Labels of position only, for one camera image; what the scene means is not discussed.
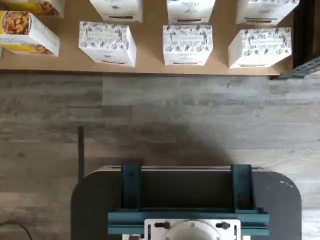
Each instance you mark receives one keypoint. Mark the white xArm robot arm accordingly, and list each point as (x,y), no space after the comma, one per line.
(192,232)

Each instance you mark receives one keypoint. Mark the white floral print box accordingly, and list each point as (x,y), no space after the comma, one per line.
(105,42)
(190,10)
(187,45)
(265,10)
(260,47)
(117,8)

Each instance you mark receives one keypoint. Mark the yellow granola picture box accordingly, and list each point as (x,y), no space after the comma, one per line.
(22,32)
(37,6)

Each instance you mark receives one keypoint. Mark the white organic pastry boxes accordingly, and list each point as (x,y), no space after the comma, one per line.
(150,50)

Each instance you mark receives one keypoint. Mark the thin black rod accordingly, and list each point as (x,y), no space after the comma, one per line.
(80,150)

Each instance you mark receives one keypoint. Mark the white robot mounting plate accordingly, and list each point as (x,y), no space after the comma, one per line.
(151,226)

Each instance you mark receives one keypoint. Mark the dark rounded robot cart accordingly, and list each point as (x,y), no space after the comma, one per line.
(87,200)

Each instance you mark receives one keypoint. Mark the teal metal mounting frame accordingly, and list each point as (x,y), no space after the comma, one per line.
(130,185)

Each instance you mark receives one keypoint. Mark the black metal shelf frame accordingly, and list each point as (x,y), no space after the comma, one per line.
(306,30)

